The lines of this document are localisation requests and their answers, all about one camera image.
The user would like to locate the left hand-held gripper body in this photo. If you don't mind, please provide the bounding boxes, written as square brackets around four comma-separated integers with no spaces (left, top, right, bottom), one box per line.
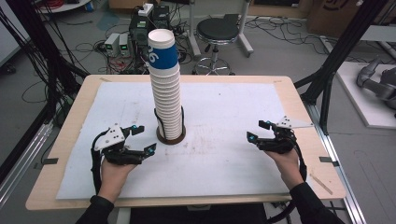
[93,123,148,165]

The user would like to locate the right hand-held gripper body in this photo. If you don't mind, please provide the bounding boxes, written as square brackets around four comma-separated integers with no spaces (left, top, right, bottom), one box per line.
[257,116,314,155]

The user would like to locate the dark round cup holder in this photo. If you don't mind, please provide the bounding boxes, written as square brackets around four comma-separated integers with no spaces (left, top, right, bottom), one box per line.
[154,105,187,146]

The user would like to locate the person's right hand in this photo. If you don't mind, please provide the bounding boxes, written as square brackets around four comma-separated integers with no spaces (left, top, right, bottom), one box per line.
[264,148,305,191]

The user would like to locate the person's left hand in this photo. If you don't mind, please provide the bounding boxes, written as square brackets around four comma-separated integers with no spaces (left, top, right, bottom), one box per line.
[98,158,138,204]

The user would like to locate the white foam mat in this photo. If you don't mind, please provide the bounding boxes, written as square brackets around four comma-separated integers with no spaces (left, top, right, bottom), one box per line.
[55,81,315,201]

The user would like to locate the tan tape strip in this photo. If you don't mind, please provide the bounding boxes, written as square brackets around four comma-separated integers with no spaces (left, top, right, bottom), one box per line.
[309,173,333,196]

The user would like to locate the wooden table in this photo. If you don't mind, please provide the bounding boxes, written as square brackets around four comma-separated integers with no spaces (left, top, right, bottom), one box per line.
[25,74,347,212]

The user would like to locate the silver power supply unit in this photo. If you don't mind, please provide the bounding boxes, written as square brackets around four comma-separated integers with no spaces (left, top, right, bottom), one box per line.
[119,33,132,58]
[104,33,121,57]

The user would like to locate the white floor platform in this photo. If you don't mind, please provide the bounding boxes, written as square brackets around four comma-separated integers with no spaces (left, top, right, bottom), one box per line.
[335,61,396,130]

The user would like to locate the black computer tower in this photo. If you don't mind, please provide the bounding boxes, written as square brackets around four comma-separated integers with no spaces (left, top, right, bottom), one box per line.
[128,13,153,49]

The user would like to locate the black round stool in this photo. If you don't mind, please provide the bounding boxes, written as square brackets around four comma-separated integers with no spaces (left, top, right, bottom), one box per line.
[191,17,241,77]

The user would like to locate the black electronics box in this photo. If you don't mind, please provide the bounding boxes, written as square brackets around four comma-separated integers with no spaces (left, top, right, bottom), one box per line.
[152,5,171,31]

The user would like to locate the white power strip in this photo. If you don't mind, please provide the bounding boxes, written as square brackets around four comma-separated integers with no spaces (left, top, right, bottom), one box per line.
[137,3,155,18]

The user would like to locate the cardboard box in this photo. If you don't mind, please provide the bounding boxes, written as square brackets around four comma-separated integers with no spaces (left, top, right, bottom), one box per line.
[306,0,396,39]

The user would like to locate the right hand-held gripper cable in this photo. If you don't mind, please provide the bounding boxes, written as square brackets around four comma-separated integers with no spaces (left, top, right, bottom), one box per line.
[290,136,309,183]

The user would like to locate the hand-held gripper cable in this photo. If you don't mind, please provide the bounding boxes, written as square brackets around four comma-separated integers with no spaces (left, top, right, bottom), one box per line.
[290,136,309,183]
[90,130,110,196]

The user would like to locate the left hand-held gripper cable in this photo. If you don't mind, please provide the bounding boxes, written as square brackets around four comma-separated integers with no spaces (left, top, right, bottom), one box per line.
[90,130,110,196]

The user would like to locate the aluminium rail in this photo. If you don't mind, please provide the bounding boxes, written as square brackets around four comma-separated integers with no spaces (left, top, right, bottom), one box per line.
[0,120,54,207]
[305,102,368,224]

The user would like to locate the white metal stand frame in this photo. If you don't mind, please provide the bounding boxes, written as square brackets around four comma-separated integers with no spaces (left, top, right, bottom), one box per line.
[186,0,255,59]

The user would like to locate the black frame strut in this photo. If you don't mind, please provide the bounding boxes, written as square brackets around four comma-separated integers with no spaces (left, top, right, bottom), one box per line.
[293,0,390,135]

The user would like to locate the black cable bundle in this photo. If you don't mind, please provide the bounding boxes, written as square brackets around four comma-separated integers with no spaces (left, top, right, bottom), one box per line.
[0,0,90,127]

